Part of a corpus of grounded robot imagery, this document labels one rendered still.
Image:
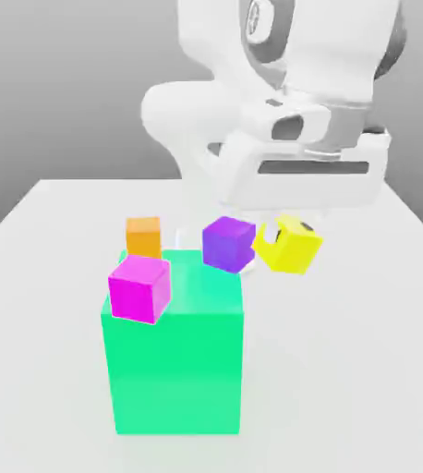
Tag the small purple cube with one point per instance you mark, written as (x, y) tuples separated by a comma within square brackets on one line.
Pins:
[(224, 245)]

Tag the small magenta cube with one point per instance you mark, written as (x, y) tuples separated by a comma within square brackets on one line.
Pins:
[(135, 295)]

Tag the small yellow cube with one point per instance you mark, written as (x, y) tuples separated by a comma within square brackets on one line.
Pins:
[(289, 251)]

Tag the large green box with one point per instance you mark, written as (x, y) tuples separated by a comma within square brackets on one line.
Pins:
[(176, 362)]

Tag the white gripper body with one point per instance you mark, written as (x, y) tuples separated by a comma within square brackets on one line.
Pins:
[(307, 188)]

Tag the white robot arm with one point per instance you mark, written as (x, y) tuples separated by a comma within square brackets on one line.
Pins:
[(318, 55)]

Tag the small orange cube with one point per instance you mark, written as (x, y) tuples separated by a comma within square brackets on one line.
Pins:
[(143, 238)]

